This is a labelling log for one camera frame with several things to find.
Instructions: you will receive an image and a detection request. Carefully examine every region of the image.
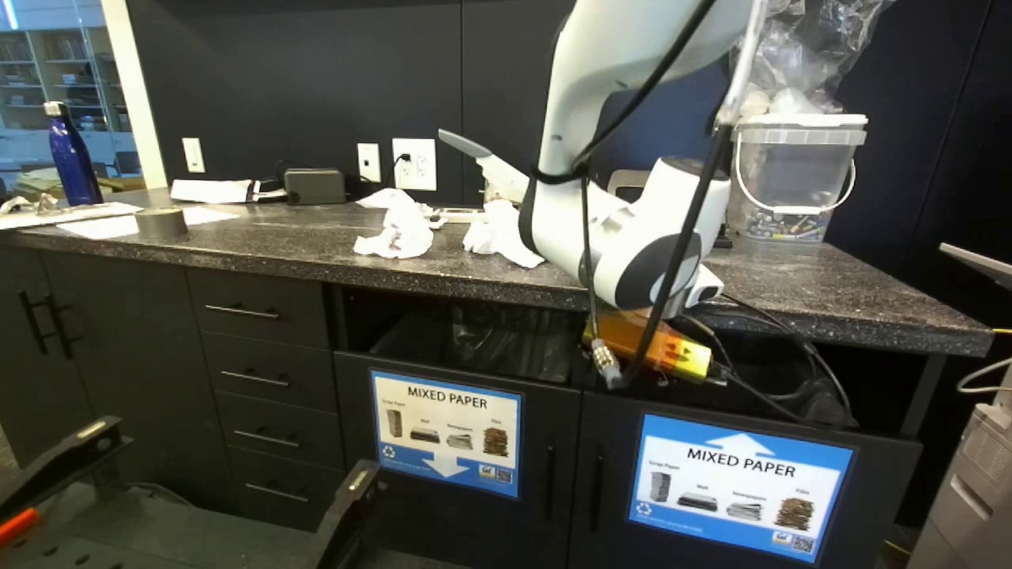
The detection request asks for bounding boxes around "black bin liner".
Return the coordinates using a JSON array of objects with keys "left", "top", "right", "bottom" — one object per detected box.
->
[
  {"left": 368, "top": 301, "right": 583, "bottom": 388},
  {"left": 599, "top": 321, "right": 866, "bottom": 433}
]

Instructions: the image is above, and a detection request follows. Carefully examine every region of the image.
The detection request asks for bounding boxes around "black recycling bin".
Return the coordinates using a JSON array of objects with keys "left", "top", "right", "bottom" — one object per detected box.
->
[{"left": 332, "top": 349, "right": 584, "bottom": 569}]

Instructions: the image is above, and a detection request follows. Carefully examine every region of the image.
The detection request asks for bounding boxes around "white outlet plate with plug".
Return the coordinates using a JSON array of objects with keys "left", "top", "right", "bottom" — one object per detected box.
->
[{"left": 389, "top": 133, "right": 442, "bottom": 196}]

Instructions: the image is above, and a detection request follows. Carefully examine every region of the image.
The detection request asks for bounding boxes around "mixed paper sign down arrow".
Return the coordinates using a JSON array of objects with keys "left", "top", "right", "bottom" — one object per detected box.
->
[{"left": 368, "top": 363, "right": 528, "bottom": 503}]

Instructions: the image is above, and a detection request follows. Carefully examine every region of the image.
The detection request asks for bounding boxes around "black box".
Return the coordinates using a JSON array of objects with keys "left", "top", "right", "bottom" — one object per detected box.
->
[{"left": 282, "top": 166, "right": 350, "bottom": 208}]

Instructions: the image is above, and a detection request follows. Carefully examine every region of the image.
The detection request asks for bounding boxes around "black drawer front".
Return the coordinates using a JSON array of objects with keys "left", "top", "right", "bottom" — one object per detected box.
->
[
  {"left": 186, "top": 267, "right": 335, "bottom": 350},
  {"left": 224, "top": 448, "right": 346, "bottom": 533},
  {"left": 215, "top": 388, "right": 346, "bottom": 473},
  {"left": 202, "top": 338, "right": 341, "bottom": 410}
]

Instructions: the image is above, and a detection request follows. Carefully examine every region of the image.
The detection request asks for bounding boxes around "mixed paper sign up arrow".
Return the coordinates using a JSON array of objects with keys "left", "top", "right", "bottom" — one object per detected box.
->
[{"left": 625, "top": 410, "right": 859, "bottom": 566}]

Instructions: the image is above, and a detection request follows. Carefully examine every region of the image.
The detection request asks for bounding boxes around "folded white paper stack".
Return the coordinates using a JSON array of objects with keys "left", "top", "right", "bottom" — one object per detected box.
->
[{"left": 168, "top": 174, "right": 264, "bottom": 208}]

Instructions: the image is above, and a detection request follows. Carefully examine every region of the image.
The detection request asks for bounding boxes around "clear plastic bucket with lid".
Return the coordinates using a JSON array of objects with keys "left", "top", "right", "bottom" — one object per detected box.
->
[{"left": 723, "top": 110, "right": 873, "bottom": 258}]

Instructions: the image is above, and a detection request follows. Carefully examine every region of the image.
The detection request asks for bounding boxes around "black cabinet door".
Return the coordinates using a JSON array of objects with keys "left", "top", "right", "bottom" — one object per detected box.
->
[
  {"left": 39, "top": 249, "right": 234, "bottom": 503},
  {"left": 0, "top": 245, "right": 92, "bottom": 473}
]

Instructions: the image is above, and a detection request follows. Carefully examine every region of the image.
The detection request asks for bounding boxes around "clear plastic bag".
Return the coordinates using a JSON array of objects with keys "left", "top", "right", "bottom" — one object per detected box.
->
[{"left": 723, "top": 0, "right": 897, "bottom": 125}]

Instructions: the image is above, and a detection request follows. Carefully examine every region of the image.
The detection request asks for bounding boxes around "blue bottle with white cap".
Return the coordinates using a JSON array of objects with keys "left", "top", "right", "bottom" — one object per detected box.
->
[{"left": 42, "top": 100, "right": 109, "bottom": 208}]

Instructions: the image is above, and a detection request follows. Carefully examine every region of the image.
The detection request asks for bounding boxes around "black clamp with orange grip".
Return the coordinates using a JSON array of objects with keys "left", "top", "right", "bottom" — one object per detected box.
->
[{"left": 0, "top": 410, "right": 140, "bottom": 553}]

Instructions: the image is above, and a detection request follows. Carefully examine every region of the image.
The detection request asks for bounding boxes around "grey white office printer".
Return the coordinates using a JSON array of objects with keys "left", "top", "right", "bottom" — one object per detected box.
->
[{"left": 907, "top": 242, "right": 1012, "bottom": 569}]

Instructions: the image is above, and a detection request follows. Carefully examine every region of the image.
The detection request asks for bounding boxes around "orange wrist camera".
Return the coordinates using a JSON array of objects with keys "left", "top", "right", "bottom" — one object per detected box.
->
[{"left": 584, "top": 308, "right": 719, "bottom": 391}]

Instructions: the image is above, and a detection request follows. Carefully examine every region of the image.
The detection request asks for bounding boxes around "white wall plate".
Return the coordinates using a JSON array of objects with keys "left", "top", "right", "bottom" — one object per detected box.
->
[{"left": 354, "top": 140, "right": 387, "bottom": 187}]

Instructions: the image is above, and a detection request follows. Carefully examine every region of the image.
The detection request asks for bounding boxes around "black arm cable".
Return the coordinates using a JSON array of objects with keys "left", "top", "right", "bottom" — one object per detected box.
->
[{"left": 524, "top": 0, "right": 736, "bottom": 358}]

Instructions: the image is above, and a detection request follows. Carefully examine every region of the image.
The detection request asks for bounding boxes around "black bin door handle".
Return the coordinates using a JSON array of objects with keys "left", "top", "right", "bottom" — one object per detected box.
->
[
  {"left": 584, "top": 451, "right": 612, "bottom": 537},
  {"left": 538, "top": 441, "right": 562, "bottom": 528}
]

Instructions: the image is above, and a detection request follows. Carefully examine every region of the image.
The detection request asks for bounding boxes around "silver drawer handle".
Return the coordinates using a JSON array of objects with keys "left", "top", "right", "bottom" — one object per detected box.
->
[
  {"left": 228, "top": 424, "right": 307, "bottom": 451},
  {"left": 215, "top": 368, "right": 295, "bottom": 391},
  {"left": 241, "top": 480, "right": 312, "bottom": 508},
  {"left": 202, "top": 301, "right": 286, "bottom": 327}
]

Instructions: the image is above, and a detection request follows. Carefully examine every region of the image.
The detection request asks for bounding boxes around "white light switch plate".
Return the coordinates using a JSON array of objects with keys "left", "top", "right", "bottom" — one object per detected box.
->
[{"left": 181, "top": 133, "right": 212, "bottom": 178}]

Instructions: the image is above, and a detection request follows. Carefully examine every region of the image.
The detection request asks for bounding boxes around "white window frame post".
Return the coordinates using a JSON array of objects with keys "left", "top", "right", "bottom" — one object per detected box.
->
[{"left": 98, "top": 0, "right": 173, "bottom": 211}]

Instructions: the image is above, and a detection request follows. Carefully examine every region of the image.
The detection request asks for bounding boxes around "black cabinet door handle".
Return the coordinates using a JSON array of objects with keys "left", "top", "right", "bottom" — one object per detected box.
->
[
  {"left": 15, "top": 288, "right": 55, "bottom": 358},
  {"left": 46, "top": 296, "right": 78, "bottom": 363}
]

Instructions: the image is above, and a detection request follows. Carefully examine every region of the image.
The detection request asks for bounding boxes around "beige cable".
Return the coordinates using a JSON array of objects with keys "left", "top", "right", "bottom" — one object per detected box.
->
[{"left": 956, "top": 353, "right": 1012, "bottom": 403}]

